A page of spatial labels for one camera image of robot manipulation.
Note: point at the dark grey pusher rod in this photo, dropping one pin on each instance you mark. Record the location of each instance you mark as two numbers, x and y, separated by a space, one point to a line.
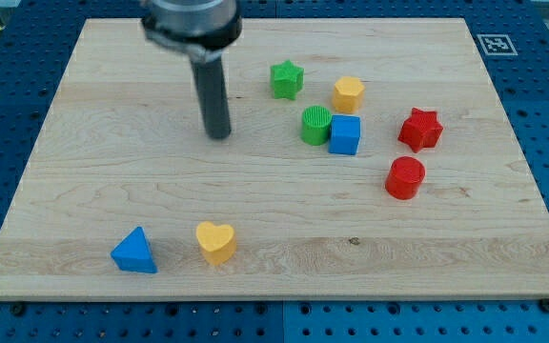
210 86

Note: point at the red star block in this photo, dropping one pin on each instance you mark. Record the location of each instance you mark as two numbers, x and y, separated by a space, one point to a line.
420 130

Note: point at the yellow heart block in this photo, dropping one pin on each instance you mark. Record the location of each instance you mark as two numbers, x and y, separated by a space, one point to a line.
217 242

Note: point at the yellow hexagon block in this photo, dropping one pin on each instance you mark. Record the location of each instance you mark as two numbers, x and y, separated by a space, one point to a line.
348 94

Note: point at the white fiducial marker tag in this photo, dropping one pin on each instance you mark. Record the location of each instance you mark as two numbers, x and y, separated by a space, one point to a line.
495 44

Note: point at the blue triangle block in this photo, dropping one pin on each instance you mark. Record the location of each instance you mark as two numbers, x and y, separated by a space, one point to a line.
133 253

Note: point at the green cylinder block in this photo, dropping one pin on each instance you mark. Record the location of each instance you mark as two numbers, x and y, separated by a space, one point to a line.
316 123

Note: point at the green star block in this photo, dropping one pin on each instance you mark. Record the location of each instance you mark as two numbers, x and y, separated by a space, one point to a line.
286 80

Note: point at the wooden board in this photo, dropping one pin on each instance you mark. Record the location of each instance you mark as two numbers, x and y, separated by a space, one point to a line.
123 146

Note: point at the red cylinder block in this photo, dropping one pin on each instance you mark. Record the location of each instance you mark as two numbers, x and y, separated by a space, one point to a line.
405 178

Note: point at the blue cube block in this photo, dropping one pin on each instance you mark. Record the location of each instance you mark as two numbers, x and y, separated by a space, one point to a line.
345 134

